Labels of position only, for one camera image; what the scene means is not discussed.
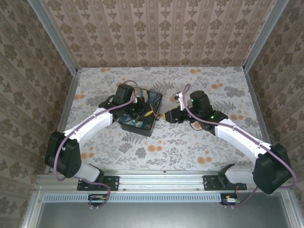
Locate aluminium side rail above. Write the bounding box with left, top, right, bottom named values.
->
left=44, top=68, right=83, bottom=174
left=243, top=67, right=273, bottom=146

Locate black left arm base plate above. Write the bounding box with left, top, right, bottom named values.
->
left=77, top=175, right=120, bottom=191

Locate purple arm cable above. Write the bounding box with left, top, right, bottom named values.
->
left=53, top=80, right=140, bottom=211
left=182, top=83, right=299, bottom=209

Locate aluminium frame post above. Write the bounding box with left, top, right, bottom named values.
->
left=27, top=0, right=79, bottom=75
left=242, top=0, right=290, bottom=72

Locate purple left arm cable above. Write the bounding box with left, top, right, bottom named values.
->
left=53, top=80, right=140, bottom=211

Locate grey slotted cable duct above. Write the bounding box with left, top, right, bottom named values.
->
left=43, top=192, right=223, bottom=203

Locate grey metal sheet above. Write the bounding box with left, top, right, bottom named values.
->
left=35, top=201, right=297, bottom=228

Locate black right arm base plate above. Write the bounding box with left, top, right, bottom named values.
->
left=203, top=175, right=247, bottom=191

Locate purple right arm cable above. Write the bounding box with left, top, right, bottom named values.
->
left=182, top=83, right=299, bottom=209

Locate black starry night print box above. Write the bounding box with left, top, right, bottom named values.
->
left=117, top=87, right=163, bottom=138

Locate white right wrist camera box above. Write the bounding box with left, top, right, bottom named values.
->
left=174, top=92, right=185, bottom=110

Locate aluminium mounting rail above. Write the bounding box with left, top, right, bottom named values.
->
left=35, top=171, right=292, bottom=192

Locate small connector board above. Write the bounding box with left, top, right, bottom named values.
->
left=220, top=192, right=240, bottom=206
left=88, top=193, right=108, bottom=205

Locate floral patterned tablecloth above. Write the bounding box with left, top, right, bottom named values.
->
left=54, top=66, right=273, bottom=172

